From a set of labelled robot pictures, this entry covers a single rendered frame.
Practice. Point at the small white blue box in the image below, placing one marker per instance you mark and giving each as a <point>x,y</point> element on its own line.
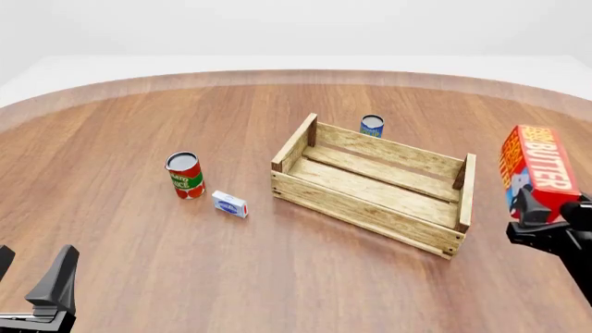
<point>230,204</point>

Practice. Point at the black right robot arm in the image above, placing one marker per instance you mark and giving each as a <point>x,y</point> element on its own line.
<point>582,263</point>

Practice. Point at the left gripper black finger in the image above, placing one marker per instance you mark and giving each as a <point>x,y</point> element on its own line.
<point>56,281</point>
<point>4,260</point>

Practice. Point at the wooden slat tray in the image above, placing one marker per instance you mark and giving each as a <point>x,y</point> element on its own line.
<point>374,184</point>

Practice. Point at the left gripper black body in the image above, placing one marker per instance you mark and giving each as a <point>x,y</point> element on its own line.
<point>41,320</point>

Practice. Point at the red tomato sauce can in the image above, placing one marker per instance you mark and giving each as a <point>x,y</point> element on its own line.
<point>186,176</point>

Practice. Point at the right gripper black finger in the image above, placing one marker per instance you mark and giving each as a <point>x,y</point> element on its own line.
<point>533,208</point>
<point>577,210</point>

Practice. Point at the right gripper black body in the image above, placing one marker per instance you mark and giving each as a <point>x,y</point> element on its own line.
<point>538,236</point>

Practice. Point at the blue soup can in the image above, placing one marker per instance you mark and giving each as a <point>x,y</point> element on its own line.
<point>372,126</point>

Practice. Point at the red butter box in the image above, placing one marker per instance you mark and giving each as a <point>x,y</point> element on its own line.
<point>538,166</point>

